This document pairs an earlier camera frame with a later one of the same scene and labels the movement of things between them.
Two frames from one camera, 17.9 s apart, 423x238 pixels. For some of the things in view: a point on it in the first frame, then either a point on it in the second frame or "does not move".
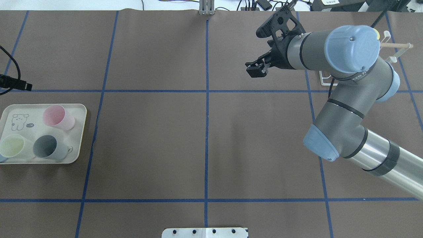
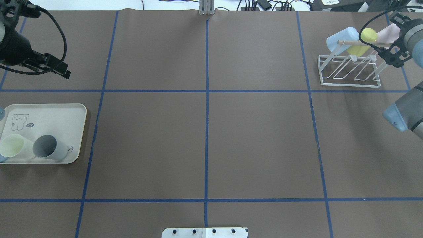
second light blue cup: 2,158 does not move
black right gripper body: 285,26 → 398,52
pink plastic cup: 55,115 → 387,36
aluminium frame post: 206,7 does not move
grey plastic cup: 46,146 does not move
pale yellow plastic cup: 15,146 does not move
